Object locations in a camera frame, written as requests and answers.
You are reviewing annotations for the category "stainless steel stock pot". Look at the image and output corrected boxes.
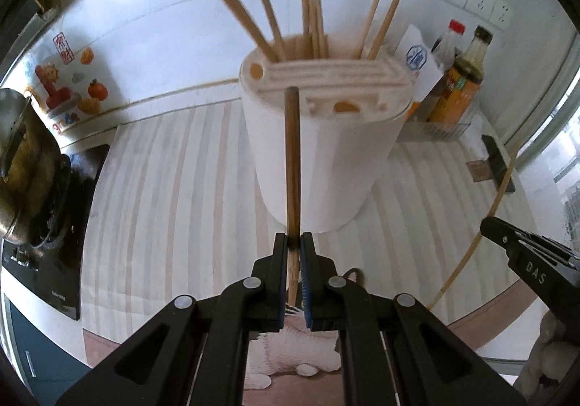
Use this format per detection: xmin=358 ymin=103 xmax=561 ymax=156
xmin=1 ymin=88 xmax=61 ymax=244

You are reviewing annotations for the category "striped cat print mat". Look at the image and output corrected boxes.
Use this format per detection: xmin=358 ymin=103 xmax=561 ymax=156
xmin=79 ymin=96 xmax=552 ymax=406

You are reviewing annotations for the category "red cap sauce bottle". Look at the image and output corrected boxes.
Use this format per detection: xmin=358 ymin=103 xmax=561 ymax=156
xmin=432 ymin=19 xmax=466 ymax=72

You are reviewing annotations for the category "white blue logo packet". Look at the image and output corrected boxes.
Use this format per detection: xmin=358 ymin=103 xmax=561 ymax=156
xmin=394 ymin=24 xmax=442 ymax=104

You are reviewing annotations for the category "black cap sauce bottle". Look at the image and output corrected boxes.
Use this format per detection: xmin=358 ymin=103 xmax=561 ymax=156
xmin=453 ymin=26 xmax=493 ymax=85

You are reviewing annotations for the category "brown card wallet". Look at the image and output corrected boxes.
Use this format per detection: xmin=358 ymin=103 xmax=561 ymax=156
xmin=466 ymin=159 xmax=493 ymax=182

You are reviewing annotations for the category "teal cabinet door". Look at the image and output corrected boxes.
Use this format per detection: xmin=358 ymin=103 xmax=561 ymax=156
xmin=8 ymin=302 xmax=90 ymax=405

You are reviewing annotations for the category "white wall socket right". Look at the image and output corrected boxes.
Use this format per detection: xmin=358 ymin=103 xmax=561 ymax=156
xmin=489 ymin=0 xmax=515 ymax=30

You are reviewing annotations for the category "cream cylindrical utensil holder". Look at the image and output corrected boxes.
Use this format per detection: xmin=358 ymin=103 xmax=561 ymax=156
xmin=239 ymin=35 xmax=414 ymax=233

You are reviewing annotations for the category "wooden chopstick green band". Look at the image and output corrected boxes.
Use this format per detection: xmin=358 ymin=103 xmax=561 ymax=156
xmin=182 ymin=0 xmax=282 ymax=63

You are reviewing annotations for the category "fruit cartoon wall sticker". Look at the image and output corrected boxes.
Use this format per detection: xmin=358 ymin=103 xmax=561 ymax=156
xmin=26 ymin=30 xmax=114 ymax=135

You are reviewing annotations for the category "orange label sauce bottle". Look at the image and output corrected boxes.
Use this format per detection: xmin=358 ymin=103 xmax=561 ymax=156
xmin=428 ymin=59 xmax=483 ymax=125

